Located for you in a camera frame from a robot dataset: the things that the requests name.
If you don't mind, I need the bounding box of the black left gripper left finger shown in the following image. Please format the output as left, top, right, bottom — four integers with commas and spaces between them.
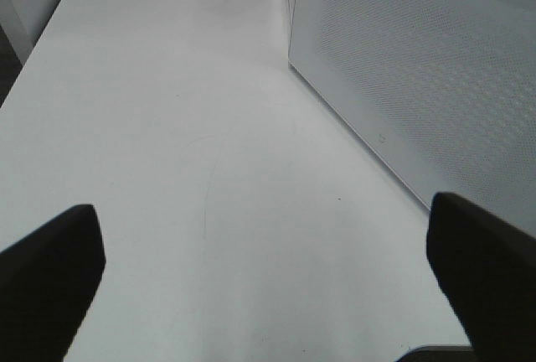
1, 204, 106, 361

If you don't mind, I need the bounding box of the white microwave door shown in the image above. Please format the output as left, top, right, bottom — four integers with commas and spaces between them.
289, 0, 535, 234

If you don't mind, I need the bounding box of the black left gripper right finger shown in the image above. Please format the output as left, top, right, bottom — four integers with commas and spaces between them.
426, 193, 535, 361

